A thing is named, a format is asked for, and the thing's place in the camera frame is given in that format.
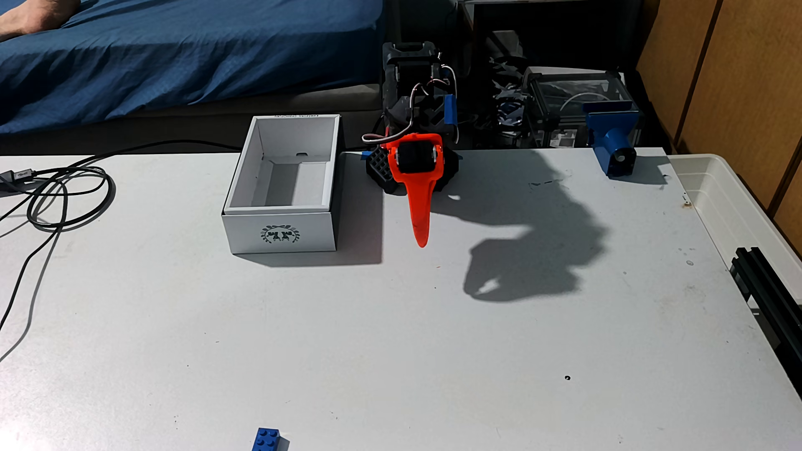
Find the person's foot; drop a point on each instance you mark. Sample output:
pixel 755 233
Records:
pixel 34 15

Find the clear plastic enclosure box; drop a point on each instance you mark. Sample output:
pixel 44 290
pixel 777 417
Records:
pixel 576 87

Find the white plastic bin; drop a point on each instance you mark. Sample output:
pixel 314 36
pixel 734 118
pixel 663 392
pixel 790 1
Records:
pixel 720 200

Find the blue toy brick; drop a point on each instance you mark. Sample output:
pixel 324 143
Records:
pixel 265 440

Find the blue printed clamp mount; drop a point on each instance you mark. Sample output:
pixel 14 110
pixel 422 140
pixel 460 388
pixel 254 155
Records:
pixel 611 141

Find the black aluminium extrusion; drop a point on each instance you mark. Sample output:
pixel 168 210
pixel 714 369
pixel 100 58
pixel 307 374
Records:
pixel 767 294

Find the black usb connector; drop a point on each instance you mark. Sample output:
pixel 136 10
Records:
pixel 15 176

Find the white cardboard box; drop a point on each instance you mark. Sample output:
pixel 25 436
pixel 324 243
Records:
pixel 282 235

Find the wooden cabinet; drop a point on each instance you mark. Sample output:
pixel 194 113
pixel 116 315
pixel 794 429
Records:
pixel 739 81

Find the blue bed sheet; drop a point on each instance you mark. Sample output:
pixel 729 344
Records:
pixel 188 50

